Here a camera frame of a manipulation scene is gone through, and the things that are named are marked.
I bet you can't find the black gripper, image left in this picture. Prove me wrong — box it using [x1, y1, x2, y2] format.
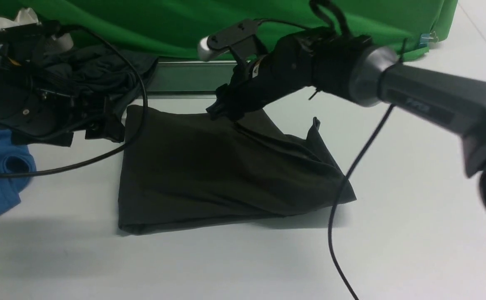
[0, 21, 125, 146]

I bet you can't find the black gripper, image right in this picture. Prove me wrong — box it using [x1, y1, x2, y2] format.
[205, 32, 321, 122]

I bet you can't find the dark gray long-sleeve top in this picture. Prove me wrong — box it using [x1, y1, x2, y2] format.
[118, 108, 345, 235]

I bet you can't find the gray black robot arm, right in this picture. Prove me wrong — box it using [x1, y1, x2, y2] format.
[198, 27, 486, 209]

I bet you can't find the dark teal crumpled garment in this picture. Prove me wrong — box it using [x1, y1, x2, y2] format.
[42, 45, 142, 117]

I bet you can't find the green backdrop cloth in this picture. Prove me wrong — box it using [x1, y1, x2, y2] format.
[0, 0, 458, 63]

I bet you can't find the blue binder clip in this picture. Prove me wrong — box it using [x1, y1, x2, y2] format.
[418, 32, 439, 49]

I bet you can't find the metal table cable hatch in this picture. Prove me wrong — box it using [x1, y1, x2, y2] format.
[147, 60, 236, 99]

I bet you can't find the gray wrist camera, image right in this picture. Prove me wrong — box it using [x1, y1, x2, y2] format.
[197, 19, 268, 66]

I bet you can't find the gray wrist camera, image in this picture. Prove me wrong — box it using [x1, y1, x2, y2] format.
[197, 19, 268, 66]
[45, 33, 74, 54]

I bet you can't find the gray wrist camera, image left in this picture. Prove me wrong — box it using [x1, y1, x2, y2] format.
[45, 33, 74, 54]

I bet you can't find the black cable, image right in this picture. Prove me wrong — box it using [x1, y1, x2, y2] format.
[251, 0, 408, 300]

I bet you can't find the black cable, image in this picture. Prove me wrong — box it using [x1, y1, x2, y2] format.
[0, 24, 148, 179]
[251, 0, 408, 300]

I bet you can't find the black cable, image left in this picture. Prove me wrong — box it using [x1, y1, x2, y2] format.
[0, 24, 148, 179]

